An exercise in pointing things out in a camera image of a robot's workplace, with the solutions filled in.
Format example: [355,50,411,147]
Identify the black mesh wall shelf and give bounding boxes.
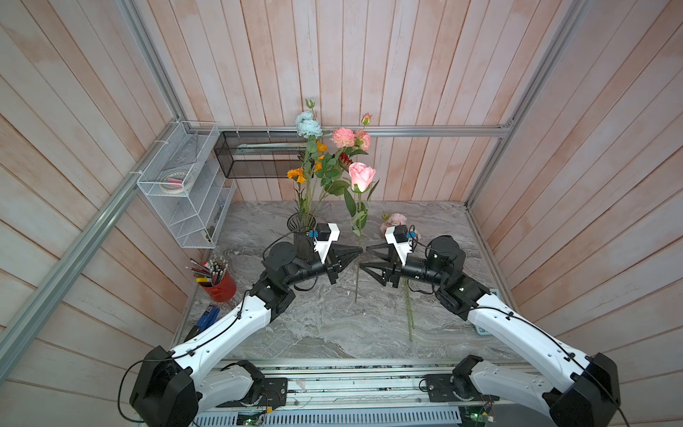
[213,131,305,179]

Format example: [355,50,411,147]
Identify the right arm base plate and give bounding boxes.
[418,374,498,403]

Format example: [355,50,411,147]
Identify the white wire mesh shelf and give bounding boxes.
[137,121,236,249]

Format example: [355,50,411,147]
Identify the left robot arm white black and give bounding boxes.
[129,242,363,426]

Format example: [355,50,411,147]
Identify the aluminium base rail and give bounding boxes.
[196,358,577,415]

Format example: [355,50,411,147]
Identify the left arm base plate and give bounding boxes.
[222,360,288,409]

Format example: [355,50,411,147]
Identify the blue stapler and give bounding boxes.
[185,305,220,342]

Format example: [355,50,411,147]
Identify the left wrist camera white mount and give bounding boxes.
[308,223,340,263]

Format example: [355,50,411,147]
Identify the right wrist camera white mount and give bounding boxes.
[384,224,417,265]

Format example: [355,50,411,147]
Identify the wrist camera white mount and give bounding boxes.
[384,224,417,265]
[308,223,340,263]

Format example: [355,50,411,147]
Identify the red pen cup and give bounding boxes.
[190,255,237,302]

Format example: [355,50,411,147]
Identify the light blue calculator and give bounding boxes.
[474,288,500,336]

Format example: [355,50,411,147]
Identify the pink rose bud stem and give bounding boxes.
[343,162,380,304]

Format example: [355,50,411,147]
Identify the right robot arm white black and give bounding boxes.
[360,226,621,426]

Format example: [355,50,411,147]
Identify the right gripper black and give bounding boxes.
[362,244,449,292]

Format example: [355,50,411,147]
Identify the pink peony stem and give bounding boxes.
[380,213,407,236]
[403,279,415,343]

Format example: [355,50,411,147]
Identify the mixed bouquet remaining flowers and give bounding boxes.
[287,98,372,216]

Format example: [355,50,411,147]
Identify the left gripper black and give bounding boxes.
[284,243,363,286]

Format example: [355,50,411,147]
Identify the dark glass vase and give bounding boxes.
[287,213,317,261]

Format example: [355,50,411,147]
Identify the tape roll on shelf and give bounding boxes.
[159,170,194,195]

